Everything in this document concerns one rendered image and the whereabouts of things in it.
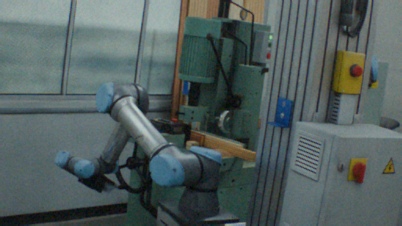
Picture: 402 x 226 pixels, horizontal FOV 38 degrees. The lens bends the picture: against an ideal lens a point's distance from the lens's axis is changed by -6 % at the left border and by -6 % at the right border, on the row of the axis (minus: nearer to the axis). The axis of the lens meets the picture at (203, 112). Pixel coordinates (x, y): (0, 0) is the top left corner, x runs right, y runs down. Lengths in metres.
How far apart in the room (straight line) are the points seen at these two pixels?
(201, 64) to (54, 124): 1.44
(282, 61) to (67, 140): 2.35
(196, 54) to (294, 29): 0.98
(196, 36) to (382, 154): 1.32
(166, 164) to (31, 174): 2.11
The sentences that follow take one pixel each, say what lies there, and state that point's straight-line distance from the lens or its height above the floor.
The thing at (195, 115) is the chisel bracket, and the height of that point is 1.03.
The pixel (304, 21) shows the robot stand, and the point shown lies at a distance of 1.95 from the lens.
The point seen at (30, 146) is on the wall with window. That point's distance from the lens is 3.97.
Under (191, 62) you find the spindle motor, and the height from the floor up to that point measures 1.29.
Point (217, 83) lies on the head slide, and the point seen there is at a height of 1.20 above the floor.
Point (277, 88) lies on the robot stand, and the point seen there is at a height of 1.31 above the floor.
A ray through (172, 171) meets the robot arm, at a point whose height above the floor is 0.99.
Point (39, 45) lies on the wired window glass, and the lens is 3.96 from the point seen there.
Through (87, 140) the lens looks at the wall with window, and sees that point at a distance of 4.20.
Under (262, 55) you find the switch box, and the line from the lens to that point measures 3.07.
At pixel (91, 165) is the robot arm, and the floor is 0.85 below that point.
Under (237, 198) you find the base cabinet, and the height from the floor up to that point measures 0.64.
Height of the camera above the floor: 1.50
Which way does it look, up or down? 9 degrees down
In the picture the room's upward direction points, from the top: 7 degrees clockwise
